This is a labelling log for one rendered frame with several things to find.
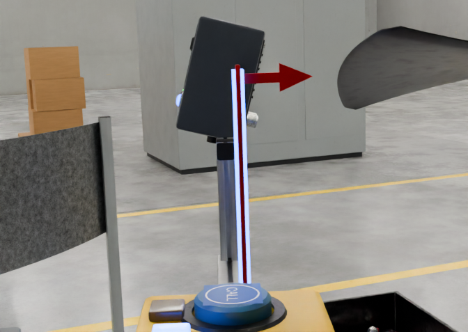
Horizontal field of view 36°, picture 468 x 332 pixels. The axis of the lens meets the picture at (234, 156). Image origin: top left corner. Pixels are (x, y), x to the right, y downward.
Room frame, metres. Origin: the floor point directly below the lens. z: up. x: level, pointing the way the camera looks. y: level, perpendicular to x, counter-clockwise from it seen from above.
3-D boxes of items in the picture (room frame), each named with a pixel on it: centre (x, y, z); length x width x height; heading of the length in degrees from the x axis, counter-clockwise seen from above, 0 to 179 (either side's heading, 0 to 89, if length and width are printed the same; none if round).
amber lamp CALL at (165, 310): (0.35, 0.04, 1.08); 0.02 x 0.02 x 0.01; 1
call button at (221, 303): (0.35, 0.00, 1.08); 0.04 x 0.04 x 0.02
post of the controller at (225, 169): (1.13, 0.01, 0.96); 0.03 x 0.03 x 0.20; 1
